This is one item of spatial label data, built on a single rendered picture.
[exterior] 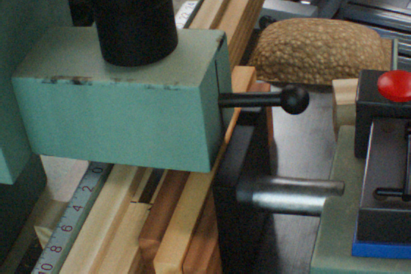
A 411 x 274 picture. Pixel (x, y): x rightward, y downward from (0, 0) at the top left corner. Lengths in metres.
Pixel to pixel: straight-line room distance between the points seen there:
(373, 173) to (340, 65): 0.26
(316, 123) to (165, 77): 0.21
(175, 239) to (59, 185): 0.32
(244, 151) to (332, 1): 0.70
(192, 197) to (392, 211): 0.15
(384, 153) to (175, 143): 0.14
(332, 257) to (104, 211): 0.16
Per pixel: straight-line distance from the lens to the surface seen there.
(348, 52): 0.67
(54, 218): 0.67
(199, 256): 0.45
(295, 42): 0.68
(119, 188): 0.51
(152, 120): 0.47
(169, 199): 0.50
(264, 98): 0.47
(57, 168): 0.79
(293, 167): 0.58
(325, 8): 1.11
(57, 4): 0.55
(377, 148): 0.44
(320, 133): 0.62
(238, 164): 0.44
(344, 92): 0.59
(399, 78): 0.46
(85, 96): 0.48
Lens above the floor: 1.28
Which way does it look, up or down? 36 degrees down
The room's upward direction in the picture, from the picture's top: 8 degrees counter-clockwise
